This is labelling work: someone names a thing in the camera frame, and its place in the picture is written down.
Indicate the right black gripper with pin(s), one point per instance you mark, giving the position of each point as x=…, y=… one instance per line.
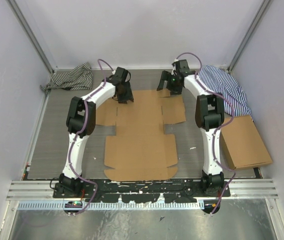
x=165, y=76

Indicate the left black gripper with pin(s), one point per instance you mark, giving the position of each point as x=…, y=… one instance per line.
x=129, y=96

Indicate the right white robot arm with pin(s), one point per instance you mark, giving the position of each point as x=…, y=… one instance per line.
x=209, y=116

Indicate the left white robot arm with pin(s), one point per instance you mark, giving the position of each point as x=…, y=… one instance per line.
x=81, y=122

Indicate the folded brown cardboard box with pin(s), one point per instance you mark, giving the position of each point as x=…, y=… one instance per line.
x=242, y=144

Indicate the blue striped cloth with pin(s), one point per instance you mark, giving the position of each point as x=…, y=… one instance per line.
x=223, y=83

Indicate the grey striped cloth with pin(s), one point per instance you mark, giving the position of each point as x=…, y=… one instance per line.
x=79, y=78

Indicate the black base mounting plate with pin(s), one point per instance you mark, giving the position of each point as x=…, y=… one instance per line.
x=176, y=190

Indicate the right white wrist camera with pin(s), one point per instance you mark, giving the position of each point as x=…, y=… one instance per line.
x=175, y=65

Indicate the right aluminium corner post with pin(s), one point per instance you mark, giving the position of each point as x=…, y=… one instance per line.
x=263, y=8

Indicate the aluminium corner post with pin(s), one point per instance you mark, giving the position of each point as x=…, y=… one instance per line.
x=30, y=34
x=263, y=8

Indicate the aluminium rail frame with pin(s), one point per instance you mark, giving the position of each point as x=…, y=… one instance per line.
x=239, y=188

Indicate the left aluminium corner post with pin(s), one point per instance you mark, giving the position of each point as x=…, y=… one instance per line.
x=30, y=34

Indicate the white slotted cable duct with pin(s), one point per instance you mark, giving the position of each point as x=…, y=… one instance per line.
x=68, y=205

